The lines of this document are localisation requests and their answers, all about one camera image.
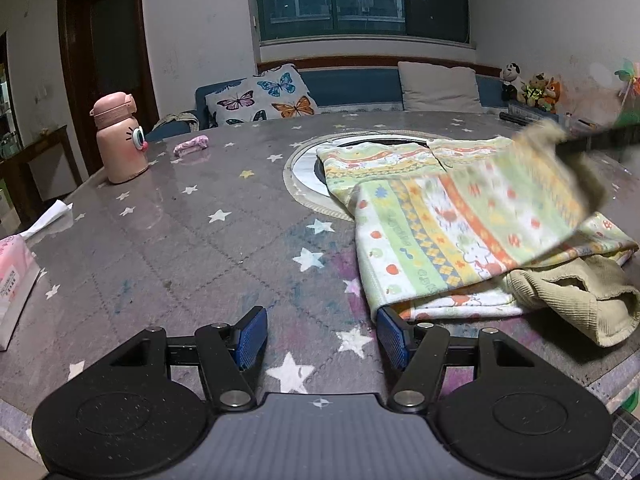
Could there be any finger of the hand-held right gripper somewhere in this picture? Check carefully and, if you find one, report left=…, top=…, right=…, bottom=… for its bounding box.
left=554, top=126, right=640, bottom=155

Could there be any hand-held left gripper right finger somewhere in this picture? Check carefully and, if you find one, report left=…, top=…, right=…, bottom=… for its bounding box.
left=376, top=306, right=547, bottom=414

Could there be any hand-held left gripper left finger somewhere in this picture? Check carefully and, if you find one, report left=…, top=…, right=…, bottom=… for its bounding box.
left=107, top=305, right=269, bottom=412

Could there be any green printed child's garment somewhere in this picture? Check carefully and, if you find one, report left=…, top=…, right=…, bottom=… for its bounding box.
left=317, top=121, right=640, bottom=349

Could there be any beige cloth on sofa arm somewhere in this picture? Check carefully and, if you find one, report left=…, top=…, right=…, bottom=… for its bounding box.
left=150, top=112, right=201, bottom=134

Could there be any orange fox plush toy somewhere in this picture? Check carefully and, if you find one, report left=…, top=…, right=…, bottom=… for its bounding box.
left=543, top=77, right=562, bottom=114

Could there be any colourful pinwheel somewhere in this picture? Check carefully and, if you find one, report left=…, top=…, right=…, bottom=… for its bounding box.
left=614, top=57, right=640, bottom=127

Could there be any brown bear plush toy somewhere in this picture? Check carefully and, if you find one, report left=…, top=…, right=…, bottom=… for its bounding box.
left=522, top=72, right=549, bottom=109

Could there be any black remote control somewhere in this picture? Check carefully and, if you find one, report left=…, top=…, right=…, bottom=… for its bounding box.
left=499, top=112, right=545, bottom=126

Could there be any grey star-print tablecloth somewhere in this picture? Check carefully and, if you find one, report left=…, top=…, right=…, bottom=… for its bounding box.
left=0, top=110, right=640, bottom=443

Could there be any panda plush toy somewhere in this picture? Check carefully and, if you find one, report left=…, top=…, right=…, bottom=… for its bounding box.
left=500, top=62, right=526, bottom=102

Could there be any beige pillow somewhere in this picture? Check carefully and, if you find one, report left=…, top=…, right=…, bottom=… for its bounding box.
left=397, top=61, right=484, bottom=114

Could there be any built-in induction cooker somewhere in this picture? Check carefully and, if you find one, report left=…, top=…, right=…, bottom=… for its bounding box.
left=283, top=129, right=437, bottom=217

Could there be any small pink cloth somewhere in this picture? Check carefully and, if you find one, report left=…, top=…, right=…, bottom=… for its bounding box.
left=173, top=134, right=210, bottom=157

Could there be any white tissue paper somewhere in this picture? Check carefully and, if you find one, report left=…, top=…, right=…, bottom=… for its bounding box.
left=20, top=199, right=74, bottom=241

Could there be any pink cartoon water bottle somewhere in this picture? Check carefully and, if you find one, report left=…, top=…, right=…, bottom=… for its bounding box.
left=90, top=91, right=150, bottom=185

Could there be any butterfly print pillow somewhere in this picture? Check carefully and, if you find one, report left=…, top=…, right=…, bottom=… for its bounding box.
left=205, top=63, right=320, bottom=129

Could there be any pink tissue pack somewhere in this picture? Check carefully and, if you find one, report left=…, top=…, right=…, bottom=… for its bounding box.
left=0, top=234, right=42, bottom=352

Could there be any dark plaid cloth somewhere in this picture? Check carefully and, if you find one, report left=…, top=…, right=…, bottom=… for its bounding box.
left=594, top=399, right=640, bottom=480

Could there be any blue sofa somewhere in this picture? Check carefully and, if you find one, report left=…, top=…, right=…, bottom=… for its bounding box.
left=145, top=66, right=562, bottom=142

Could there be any small wooden side table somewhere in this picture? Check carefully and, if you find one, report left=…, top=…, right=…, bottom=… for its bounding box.
left=0, top=125, right=84, bottom=222

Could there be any dark wooden door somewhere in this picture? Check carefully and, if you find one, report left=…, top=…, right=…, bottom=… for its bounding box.
left=57, top=0, right=160, bottom=177

